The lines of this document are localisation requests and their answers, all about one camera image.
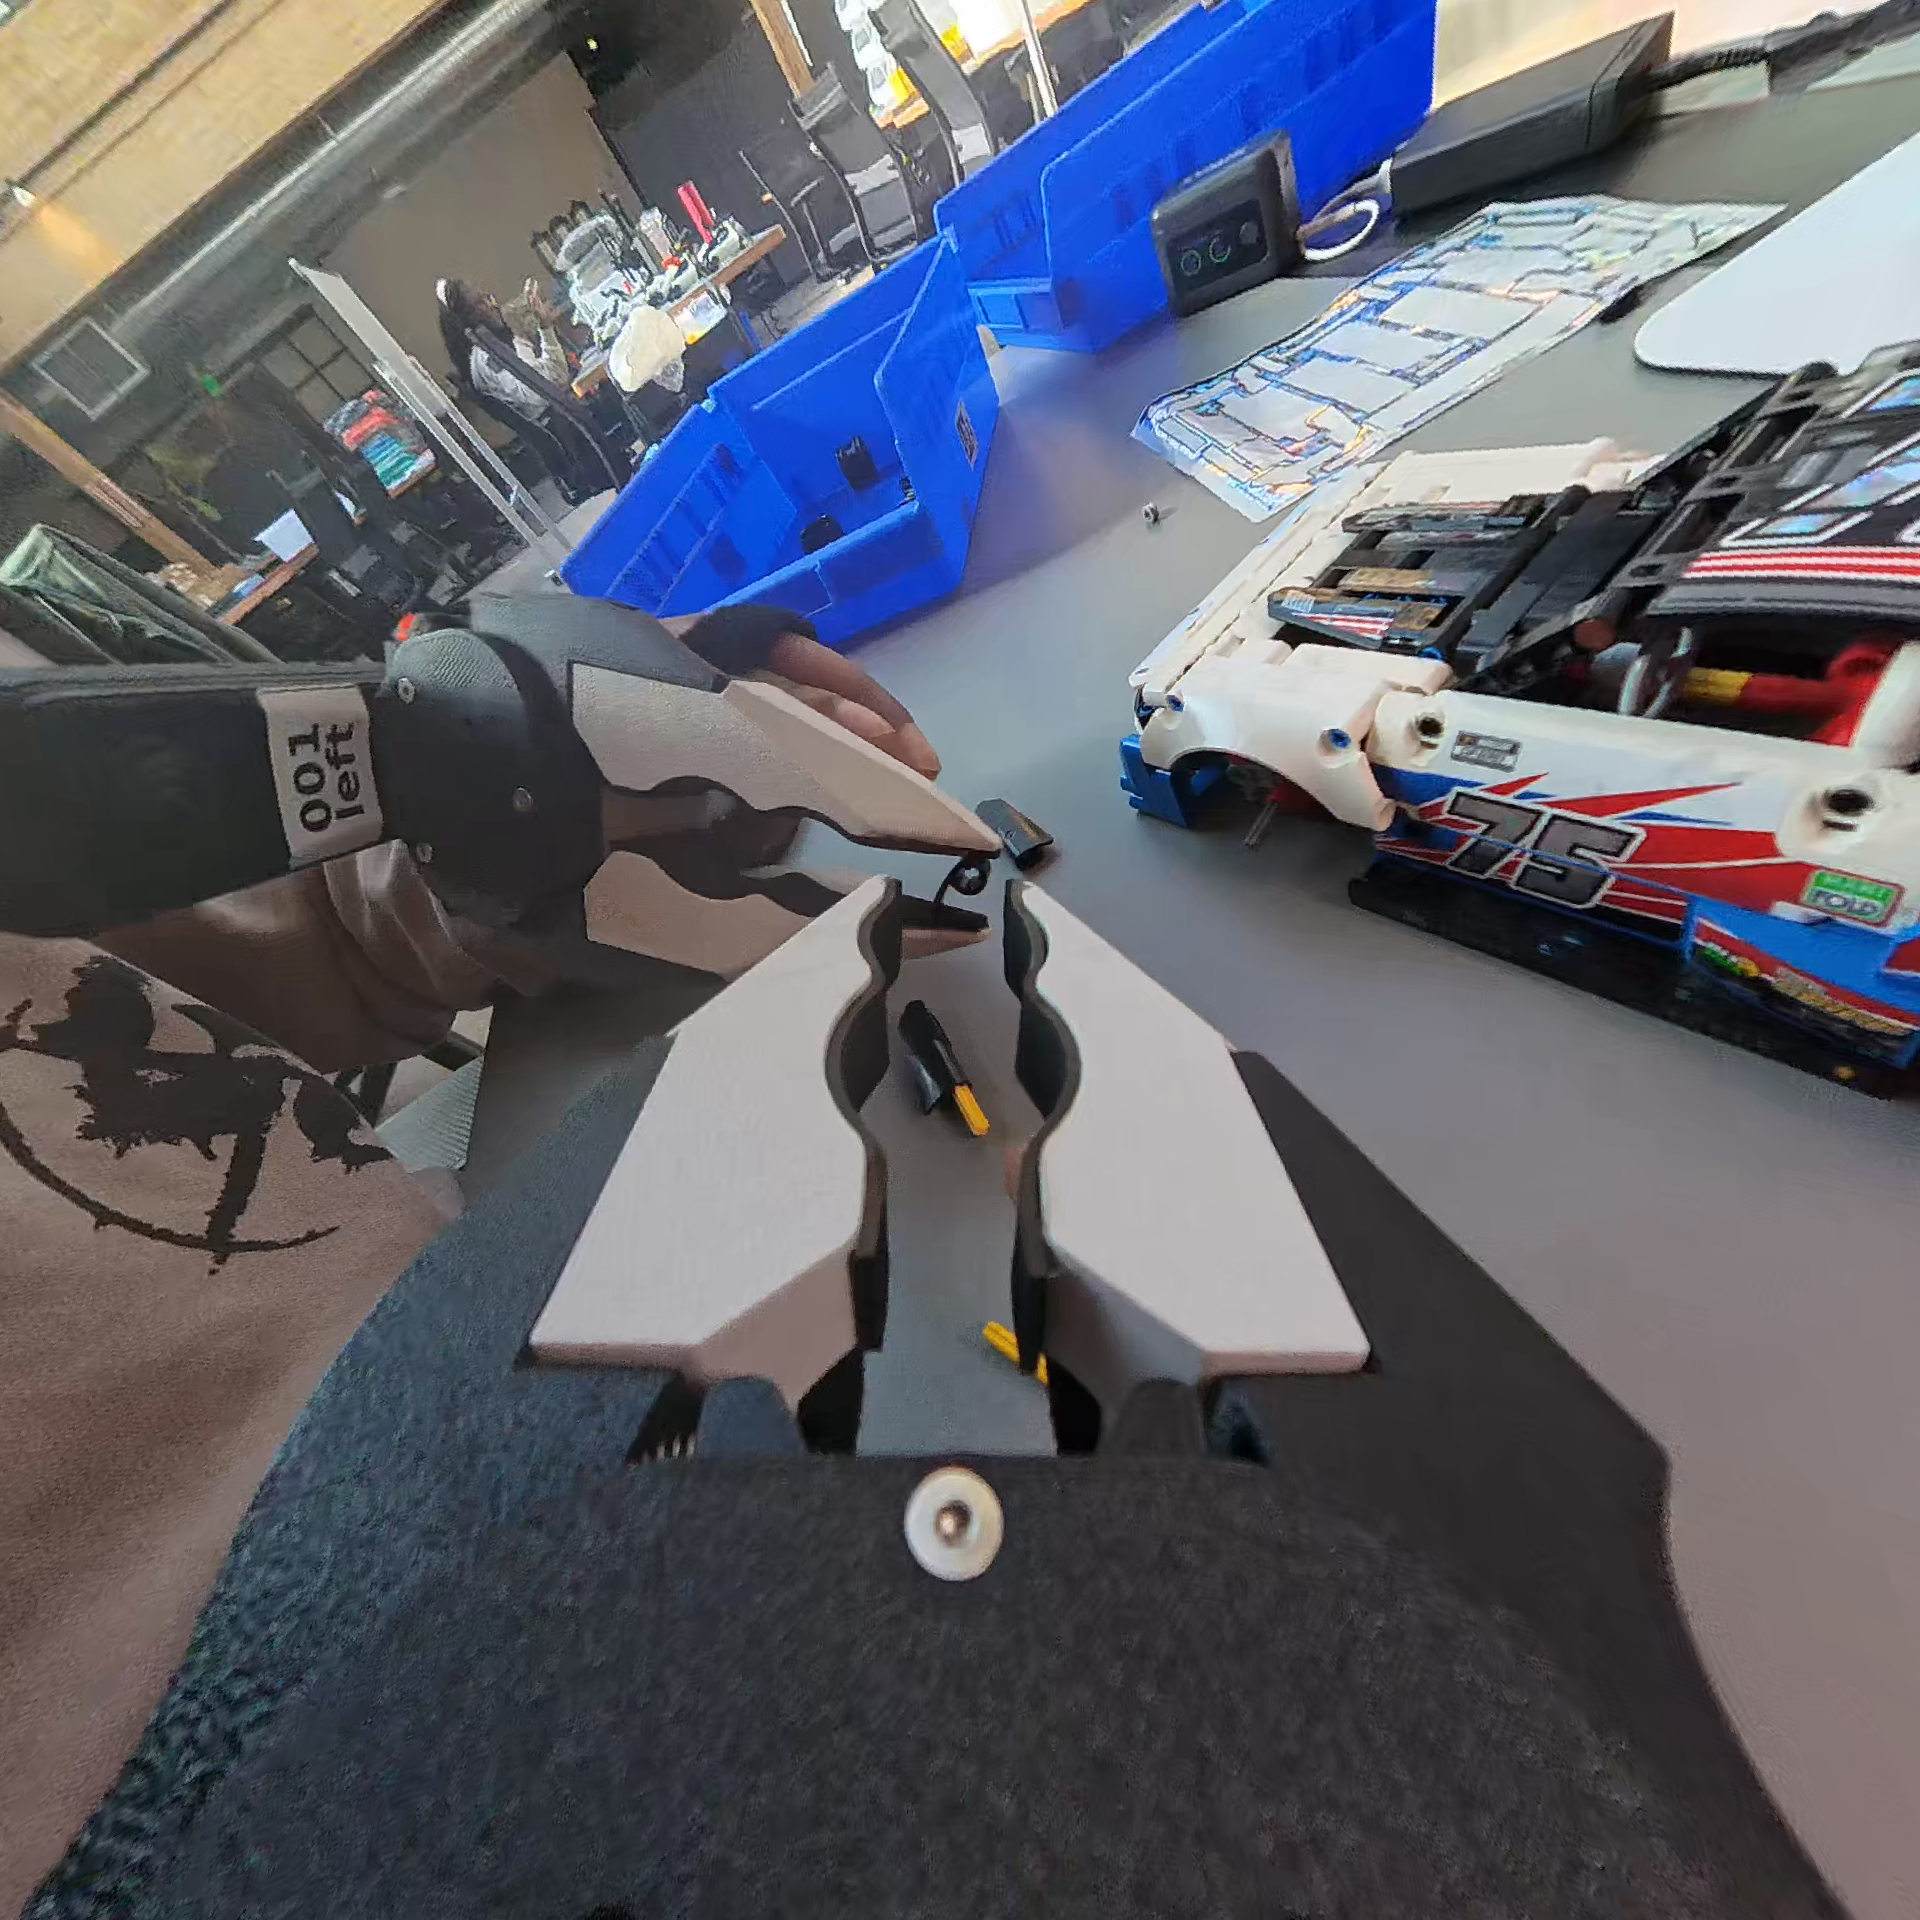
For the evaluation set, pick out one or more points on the black toy clip piece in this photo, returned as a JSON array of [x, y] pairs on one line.
[[1013, 840]]

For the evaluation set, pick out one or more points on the yellow toy axle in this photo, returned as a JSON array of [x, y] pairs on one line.
[[1006, 1335], [976, 1110]]

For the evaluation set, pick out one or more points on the long blue plastic bin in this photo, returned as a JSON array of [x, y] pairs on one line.
[[1201, 150]]

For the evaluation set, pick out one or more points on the brick-built toy race car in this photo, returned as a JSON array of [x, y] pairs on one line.
[[1502, 781]]

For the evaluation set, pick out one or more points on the white stand with base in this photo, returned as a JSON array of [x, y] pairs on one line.
[[1800, 266]]

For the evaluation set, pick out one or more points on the white partition stand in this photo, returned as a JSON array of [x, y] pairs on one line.
[[455, 433]]

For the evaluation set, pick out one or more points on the grey ceiling duct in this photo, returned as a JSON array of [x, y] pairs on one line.
[[300, 160]]

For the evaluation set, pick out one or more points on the white plastic bag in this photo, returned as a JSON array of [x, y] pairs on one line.
[[644, 346]]

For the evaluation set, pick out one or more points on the person's left hand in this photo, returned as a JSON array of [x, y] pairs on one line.
[[857, 698]]

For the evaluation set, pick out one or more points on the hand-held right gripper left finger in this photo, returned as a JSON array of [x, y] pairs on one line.
[[717, 1197]]

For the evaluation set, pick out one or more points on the dark green jacket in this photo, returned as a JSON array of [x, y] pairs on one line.
[[89, 595]]

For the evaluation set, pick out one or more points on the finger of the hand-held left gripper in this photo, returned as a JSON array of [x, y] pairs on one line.
[[676, 913], [840, 781]]

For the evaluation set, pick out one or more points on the black toy axle connector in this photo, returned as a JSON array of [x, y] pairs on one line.
[[925, 1049]]

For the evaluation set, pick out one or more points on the holographic sticker sheet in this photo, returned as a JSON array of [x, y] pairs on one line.
[[1424, 346]]

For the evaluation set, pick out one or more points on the blue plastic bin with divider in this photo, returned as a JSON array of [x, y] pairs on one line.
[[776, 450]]

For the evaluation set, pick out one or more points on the person's beige hoodie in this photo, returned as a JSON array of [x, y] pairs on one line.
[[149, 1345]]

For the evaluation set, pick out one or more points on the black device with round displays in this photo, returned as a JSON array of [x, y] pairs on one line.
[[1224, 241]]

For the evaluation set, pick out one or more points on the black power adapter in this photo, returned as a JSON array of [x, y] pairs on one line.
[[1533, 112]]

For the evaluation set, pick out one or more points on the black office chair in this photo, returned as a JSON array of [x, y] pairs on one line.
[[857, 160], [938, 87], [574, 450]]

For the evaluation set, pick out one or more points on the colourful stacked cloths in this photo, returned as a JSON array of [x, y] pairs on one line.
[[388, 433]]

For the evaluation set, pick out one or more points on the person's left forearm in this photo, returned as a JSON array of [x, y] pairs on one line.
[[377, 962]]

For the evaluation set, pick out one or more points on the cluttered wooden table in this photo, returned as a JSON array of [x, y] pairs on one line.
[[707, 275]]

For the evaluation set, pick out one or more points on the wall air vent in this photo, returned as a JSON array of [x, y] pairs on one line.
[[89, 372]]

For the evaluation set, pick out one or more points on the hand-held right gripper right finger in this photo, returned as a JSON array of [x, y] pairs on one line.
[[1188, 1218]]

